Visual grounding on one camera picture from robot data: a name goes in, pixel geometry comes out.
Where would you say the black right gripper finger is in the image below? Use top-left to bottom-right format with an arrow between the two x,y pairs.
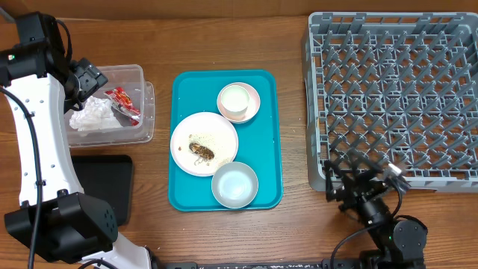
350,150 -> 383,176
323,160 -> 342,202

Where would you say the white tissue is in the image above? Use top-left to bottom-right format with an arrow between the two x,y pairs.
69,96 -> 121,132

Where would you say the red snack wrapper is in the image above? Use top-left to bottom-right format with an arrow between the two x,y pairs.
104,87 -> 140,126

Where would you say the grey bowl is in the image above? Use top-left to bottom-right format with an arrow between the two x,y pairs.
211,161 -> 258,209

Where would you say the white cup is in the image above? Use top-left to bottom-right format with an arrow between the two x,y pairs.
220,84 -> 249,118

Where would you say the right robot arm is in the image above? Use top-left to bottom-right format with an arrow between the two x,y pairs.
322,151 -> 428,269

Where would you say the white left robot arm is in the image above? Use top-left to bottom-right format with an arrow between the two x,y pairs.
1,12 -> 161,268

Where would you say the grey dishwasher rack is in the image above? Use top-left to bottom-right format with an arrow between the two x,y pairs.
302,12 -> 477,193

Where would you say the clear plastic bin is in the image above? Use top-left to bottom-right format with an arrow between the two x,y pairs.
63,64 -> 155,148

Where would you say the black tray bin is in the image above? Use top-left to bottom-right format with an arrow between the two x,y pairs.
72,155 -> 134,226

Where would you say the pink small saucer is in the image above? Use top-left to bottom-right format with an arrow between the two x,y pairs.
217,82 -> 261,123

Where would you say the teal plastic tray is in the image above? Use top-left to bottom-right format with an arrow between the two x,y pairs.
168,69 -> 283,212

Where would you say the brown food scrap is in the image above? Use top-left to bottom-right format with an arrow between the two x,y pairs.
189,143 -> 215,166

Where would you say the large pink plate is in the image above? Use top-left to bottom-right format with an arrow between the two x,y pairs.
170,112 -> 239,177

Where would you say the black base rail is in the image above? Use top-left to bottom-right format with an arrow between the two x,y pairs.
164,259 -> 426,269

